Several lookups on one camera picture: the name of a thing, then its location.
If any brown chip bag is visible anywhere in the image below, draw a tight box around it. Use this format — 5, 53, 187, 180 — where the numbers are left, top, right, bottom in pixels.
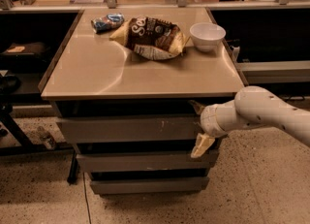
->
110, 16, 187, 60

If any grey bottom drawer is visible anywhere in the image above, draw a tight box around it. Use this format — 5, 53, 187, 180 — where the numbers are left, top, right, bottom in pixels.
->
90, 176, 209, 195

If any white bowl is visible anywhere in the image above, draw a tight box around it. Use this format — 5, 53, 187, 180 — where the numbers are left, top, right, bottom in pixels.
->
190, 22, 226, 52

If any grey top drawer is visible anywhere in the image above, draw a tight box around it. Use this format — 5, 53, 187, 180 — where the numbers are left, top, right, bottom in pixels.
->
56, 114, 202, 144

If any grey middle drawer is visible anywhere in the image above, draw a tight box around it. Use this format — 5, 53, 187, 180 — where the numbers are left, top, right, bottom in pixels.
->
77, 151, 219, 173

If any grey drawer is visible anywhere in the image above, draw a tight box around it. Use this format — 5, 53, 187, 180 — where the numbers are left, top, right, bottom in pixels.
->
56, 114, 202, 144
77, 151, 219, 173
90, 176, 209, 195

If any black stand leg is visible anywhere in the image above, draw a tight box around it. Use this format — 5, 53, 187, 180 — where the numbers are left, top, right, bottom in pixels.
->
67, 152, 78, 184

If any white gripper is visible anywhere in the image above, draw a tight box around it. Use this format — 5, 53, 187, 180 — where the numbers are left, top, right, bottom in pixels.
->
189, 100, 226, 158

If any plastic bottle on floor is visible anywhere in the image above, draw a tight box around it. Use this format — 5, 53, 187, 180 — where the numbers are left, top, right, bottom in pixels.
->
37, 126, 56, 150

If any grey three-drawer cabinet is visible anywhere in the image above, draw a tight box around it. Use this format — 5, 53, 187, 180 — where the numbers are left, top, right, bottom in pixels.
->
39, 9, 244, 182

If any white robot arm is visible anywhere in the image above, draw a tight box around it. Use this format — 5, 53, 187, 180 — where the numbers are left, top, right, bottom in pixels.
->
190, 86, 310, 158

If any blue crumpled snack bag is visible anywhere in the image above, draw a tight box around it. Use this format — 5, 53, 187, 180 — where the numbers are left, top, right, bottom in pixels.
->
91, 14, 124, 34

